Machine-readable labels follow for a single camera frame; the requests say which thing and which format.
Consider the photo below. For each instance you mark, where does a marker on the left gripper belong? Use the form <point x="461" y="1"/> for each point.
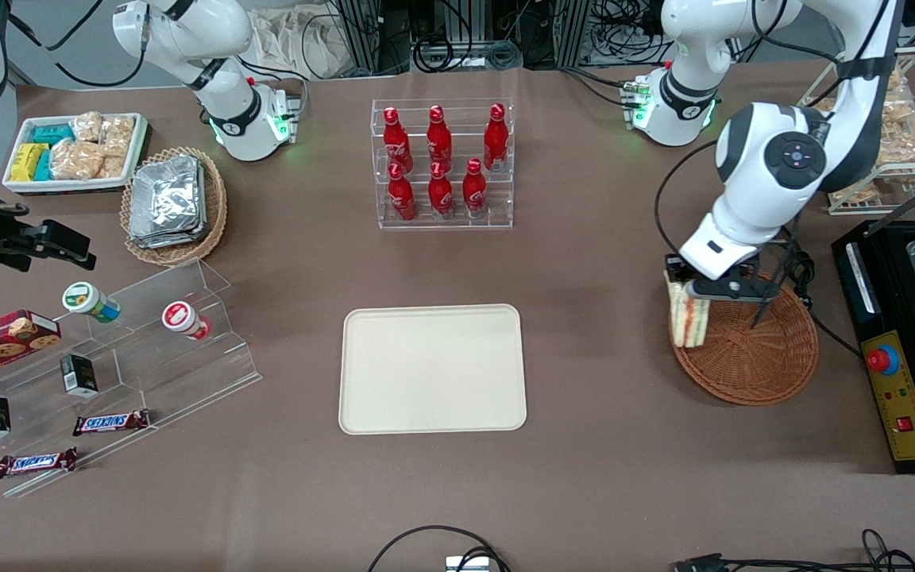
<point x="677" y="266"/>

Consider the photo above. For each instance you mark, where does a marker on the triangle sandwich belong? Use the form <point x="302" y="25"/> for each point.
<point x="689" y="322"/>

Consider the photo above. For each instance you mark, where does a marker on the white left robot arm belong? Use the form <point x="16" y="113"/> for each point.
<point x="791" y="159"/>

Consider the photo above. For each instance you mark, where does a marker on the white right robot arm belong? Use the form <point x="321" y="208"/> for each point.
<point x="187" y="32"/>

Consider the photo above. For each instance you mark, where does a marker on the round brown wicker basket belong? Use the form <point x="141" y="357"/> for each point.
<point x="743" y="365"/>

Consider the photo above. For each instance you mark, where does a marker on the oval light wicker basket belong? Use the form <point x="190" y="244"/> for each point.
<point x="215" y="214"/>

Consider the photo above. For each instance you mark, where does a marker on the beige plastic tray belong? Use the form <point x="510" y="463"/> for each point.
<point x="432" y="369"/>

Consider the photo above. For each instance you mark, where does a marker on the green lid white cup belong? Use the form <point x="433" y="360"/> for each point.
<point x="86" y="300"/>

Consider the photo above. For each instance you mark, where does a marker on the white rectangular snack bin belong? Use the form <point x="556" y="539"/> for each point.
<point x="21" y="187"/>

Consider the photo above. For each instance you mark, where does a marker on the teal snack packet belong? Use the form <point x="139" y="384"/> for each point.
<point x="52" y="134"/>
<point x="44" y="167"/>

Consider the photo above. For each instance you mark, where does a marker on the clear bag of rice crackers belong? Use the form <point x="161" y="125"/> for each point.
<point x="76" y="159"/>
<point x="112" y="167"/>
<point x="117" y="133"/>
<point x="86" y="125"/>

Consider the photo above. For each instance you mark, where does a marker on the yellow snack packet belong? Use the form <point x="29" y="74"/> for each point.
<point x="26" y="161"/>

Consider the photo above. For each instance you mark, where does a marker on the silver foil packet stack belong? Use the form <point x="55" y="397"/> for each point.
<point x="167" y="202"/>

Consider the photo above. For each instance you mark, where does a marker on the red lid white cup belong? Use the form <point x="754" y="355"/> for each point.
<point x="181" y="318"/>

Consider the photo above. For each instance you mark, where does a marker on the clear acrylic stepped shelf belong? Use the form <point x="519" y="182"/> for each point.
<point x="171" y="373"/>

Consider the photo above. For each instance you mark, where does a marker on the brown snickers bar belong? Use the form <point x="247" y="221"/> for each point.
<point x="36" y="462"/>
<point x="110" y="423"/>

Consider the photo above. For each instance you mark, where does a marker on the red emergency stop button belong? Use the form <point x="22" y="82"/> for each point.
<point x="882" y="360"/>

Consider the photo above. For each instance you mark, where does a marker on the red cola bottle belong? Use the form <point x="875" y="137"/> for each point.
<point x="440" y="195"/>
<point x="496" y="141"/>
<point x="402" y="197"/>
<point x="439" y="141"/>
<point x="396" y="143"/>
<point x="474" y="192"/>

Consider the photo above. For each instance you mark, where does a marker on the clear acrylic bottle rack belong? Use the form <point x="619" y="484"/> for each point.
<point x="457" y="218"/>

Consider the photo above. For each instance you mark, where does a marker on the black appliance with yellow panel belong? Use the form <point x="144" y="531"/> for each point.
<point x="914" y="429"/>

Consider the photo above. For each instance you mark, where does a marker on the beige cloth bag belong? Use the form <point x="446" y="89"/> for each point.
<point x="291" y="40"/>

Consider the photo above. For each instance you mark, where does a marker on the small silver device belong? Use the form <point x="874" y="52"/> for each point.
<point x="467" y="564"/>

